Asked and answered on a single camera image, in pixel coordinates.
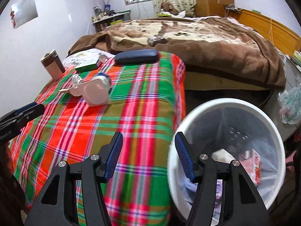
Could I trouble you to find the silver foil lid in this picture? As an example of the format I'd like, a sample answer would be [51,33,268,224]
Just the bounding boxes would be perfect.
[71,74,83,89]

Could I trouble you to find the cluttered nightstand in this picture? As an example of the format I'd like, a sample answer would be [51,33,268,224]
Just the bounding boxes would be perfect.
[283,50,301,76]

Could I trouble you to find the white plastic cup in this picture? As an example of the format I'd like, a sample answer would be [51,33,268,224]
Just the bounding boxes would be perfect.
[71,76,112,106]

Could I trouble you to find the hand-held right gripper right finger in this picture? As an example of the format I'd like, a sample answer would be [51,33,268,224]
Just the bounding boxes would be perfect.
[174,132,272,226]

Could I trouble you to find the crumpled printed plastic bag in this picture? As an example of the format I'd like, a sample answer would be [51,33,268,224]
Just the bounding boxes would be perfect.
[277,87,301,125]

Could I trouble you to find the wooden bed headboard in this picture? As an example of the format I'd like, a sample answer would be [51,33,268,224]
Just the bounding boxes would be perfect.
[235,8,301,57]

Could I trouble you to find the beige napkin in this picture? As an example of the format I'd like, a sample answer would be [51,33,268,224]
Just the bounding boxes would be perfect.
[211,148,236,163]

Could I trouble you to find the green flat box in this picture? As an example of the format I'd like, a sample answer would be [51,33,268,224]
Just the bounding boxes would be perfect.
[75,60,100,72]

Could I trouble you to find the white wall poster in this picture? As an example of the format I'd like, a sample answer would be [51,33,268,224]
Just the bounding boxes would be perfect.
[10,0,39,29]

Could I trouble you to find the red white cardboard box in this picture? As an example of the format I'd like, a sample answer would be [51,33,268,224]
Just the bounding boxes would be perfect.
[240,148,262,185]

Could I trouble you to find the cables on headboard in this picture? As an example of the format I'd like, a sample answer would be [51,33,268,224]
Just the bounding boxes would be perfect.
[224,3,243,12]

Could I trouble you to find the clear crumpled plastic wrapper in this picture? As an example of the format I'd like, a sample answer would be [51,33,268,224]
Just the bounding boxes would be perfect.
[97,53,109,65]

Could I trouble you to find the white floral bed sheet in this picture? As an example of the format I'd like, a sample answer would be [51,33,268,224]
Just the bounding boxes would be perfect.
[62,48,116,68]

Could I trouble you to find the cluttered white shelf desk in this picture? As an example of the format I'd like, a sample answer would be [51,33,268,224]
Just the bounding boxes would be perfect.
[92,9,132,32]

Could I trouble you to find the dark blue glasses case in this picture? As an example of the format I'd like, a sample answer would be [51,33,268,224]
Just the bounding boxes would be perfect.
[114,49,160,65]

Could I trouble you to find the clear bin liner bag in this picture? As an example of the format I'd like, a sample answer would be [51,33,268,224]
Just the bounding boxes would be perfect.
[179,107,279,219]

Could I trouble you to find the brown teddy bear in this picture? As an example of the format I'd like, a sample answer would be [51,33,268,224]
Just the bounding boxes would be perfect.
[160,1,179,15]

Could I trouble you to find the white round trash bin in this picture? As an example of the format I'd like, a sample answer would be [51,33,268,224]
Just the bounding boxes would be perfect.
[167,98,286,222]

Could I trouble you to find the red green plaid cloth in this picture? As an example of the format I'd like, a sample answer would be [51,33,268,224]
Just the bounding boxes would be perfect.
[11,52,187,226]

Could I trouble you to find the white jar with blue lid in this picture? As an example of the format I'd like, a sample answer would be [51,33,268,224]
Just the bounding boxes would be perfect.
[93,73,112,91]

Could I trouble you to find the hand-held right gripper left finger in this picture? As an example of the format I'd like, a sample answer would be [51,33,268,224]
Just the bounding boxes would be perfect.
[25,131,124,226]

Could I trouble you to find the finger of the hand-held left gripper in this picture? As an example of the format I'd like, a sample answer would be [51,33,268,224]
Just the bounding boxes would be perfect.
[17,102,37,113]
[0,104,46,129]

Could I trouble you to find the small dark patterned object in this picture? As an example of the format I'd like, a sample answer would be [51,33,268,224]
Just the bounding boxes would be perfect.
[148,35,167,47]

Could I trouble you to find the beige tumbler with brown lid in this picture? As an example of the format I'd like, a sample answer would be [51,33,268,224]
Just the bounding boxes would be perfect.
[40,49,66,81]

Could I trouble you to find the brown patterned blanket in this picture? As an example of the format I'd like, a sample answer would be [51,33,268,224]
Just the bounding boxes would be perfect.
[68,16,286,91]

